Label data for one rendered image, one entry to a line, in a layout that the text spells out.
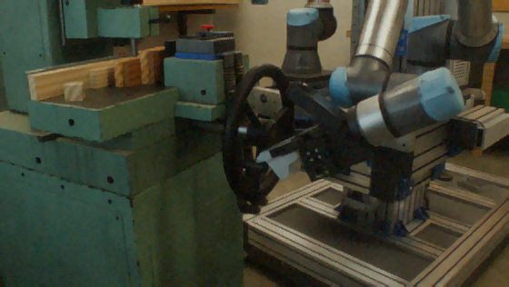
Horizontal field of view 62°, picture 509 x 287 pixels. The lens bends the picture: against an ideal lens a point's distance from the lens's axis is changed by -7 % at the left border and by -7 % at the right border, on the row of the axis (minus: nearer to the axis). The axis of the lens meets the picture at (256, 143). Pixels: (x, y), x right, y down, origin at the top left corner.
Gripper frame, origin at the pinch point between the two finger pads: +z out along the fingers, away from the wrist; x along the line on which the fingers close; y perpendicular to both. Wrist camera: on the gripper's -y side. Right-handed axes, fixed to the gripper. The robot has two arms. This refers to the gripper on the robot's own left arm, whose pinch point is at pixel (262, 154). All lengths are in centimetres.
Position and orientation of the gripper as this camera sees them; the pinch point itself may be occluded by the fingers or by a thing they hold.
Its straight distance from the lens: 82.4
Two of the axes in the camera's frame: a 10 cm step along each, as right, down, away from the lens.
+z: -7.7, 3.4, 5.4
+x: 4.7, -2.6, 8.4
